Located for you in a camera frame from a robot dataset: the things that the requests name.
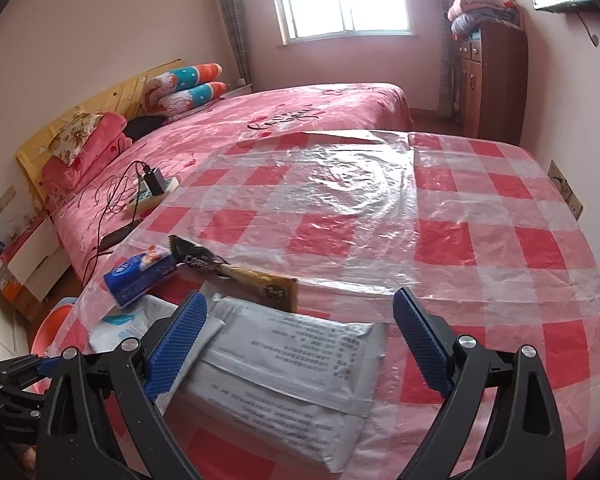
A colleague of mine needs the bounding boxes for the white nightstand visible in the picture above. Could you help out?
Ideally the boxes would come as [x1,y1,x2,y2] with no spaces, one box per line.
[7,217,72,304]

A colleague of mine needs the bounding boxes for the white wet wipes packet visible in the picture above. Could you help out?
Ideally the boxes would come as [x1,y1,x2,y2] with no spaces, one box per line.
[88,294,181,361]

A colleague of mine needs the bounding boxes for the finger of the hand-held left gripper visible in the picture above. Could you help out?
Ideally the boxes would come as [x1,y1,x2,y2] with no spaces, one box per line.
[0,354,56,387]

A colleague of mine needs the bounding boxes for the black charger cable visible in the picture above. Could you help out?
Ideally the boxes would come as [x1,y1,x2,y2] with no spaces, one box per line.
[82,160,152,283]

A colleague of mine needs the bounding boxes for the black charger plug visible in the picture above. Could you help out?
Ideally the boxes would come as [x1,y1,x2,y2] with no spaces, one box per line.
[139,169,165,197]

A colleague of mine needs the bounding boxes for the red checkered plastic tablecloth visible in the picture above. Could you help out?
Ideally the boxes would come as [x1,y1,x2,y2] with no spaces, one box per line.
[72,130,600,480]

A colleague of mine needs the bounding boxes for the pink folded blanket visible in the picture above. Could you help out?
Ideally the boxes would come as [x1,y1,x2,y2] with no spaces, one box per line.
[42,112,132,192]

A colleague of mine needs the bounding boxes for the bed with pink sheet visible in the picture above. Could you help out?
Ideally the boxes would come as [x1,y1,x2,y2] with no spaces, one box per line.
[52,82,415,281]

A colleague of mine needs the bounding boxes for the white power strip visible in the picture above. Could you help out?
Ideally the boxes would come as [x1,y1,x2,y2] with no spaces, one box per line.
[129,176,180,208]

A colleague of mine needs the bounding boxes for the black cloth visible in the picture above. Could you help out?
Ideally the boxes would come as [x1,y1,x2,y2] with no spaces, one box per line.
[122,115,167,142]

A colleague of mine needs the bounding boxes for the gold black sachet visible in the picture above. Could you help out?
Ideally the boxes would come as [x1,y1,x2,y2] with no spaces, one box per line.
[168,234,299,313]

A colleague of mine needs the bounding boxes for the silver foil pouch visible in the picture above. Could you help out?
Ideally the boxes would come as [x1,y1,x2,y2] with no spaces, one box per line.
[155,282,392,473]

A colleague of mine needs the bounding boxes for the blue cartoon tissue packet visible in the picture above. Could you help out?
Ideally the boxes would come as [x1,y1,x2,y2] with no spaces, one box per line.
[103,244,177,307]

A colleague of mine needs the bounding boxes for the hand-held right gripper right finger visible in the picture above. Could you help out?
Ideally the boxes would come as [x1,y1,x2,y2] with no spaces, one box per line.
[392,287,566,480]

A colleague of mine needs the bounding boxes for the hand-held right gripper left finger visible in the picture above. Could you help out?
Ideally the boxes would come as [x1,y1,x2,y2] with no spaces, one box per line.
[37,290,208,480]

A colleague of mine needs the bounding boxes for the cartoon bolster pillow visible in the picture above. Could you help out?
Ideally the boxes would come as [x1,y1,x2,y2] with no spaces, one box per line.
[142,62,226,100]
[152,81,228,121]

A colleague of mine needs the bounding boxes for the pink plastic basin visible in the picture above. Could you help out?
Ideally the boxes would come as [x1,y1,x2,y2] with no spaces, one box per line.
[34,297,77,393]

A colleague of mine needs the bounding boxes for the grey checked curtain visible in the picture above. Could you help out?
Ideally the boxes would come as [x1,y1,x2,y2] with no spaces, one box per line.
[430,0,464,117]
[212,0,254,89]

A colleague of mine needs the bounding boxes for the black phone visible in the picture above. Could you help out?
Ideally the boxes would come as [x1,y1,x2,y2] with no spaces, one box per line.
[99,218,143,251]

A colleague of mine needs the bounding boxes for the floral pillow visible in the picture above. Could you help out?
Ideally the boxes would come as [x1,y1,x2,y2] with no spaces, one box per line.
[55,112,104,166]

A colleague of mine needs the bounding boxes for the folded blankets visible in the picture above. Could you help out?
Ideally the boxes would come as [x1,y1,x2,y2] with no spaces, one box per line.
[447,0,524,41]

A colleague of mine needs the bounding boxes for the brass wall socket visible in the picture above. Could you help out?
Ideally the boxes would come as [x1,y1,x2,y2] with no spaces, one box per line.
[547,160,584,221]

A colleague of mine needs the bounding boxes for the brown wooden cabinet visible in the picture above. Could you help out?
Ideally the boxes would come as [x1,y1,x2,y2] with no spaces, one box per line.
[455,22,529,147]

